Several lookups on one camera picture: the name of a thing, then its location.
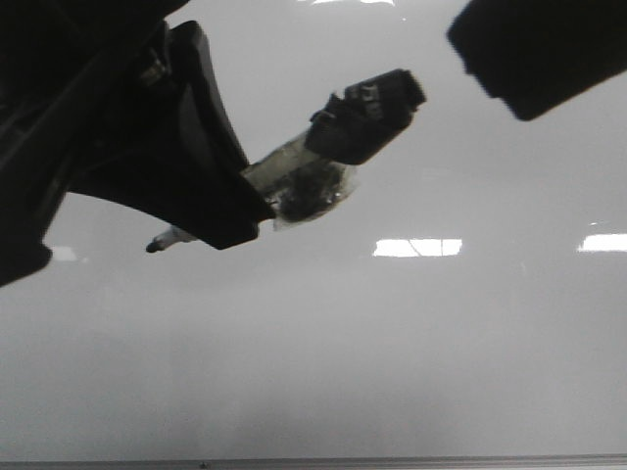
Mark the grey aluminium whiteboard frame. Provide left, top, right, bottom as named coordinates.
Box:
left=1, top=454, right=626, bottom=469

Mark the white glossy whiteboard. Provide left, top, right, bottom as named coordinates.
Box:
left=1, top=1, right=626, bottom=460

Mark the white marker with black cap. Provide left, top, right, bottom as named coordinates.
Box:
left=147, top=69, right=425, bottom=253

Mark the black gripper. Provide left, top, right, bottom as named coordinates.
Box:
left=1, top=1, right=274, bottom=285

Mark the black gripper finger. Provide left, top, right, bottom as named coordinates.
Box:
left=447, top=1, right=626, bottom=121

